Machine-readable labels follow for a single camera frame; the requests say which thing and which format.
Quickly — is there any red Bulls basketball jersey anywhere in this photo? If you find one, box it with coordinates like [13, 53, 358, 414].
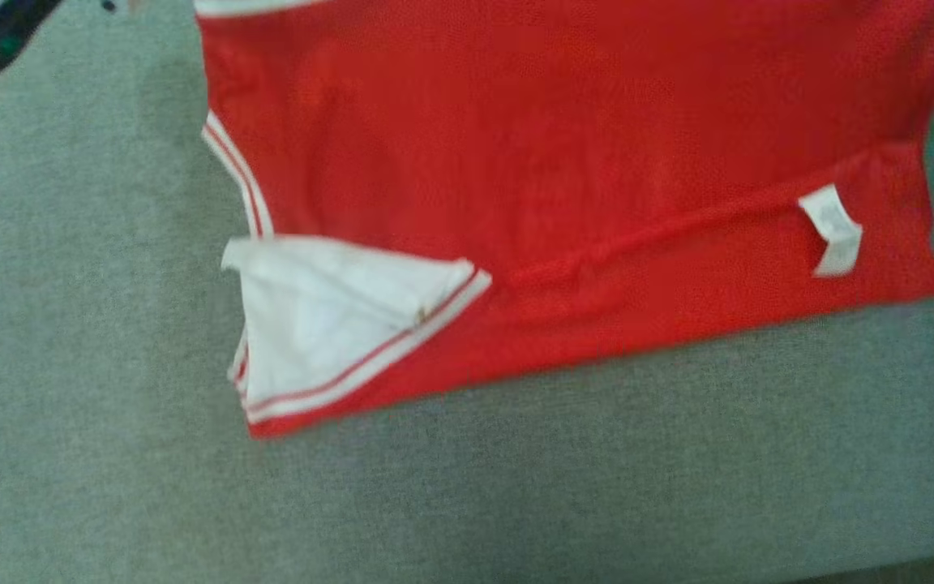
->
[194, 0, 934, 440]

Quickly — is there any large grey sofa seat cushion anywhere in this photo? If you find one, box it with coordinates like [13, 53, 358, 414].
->
[0, 0, 934, 584]

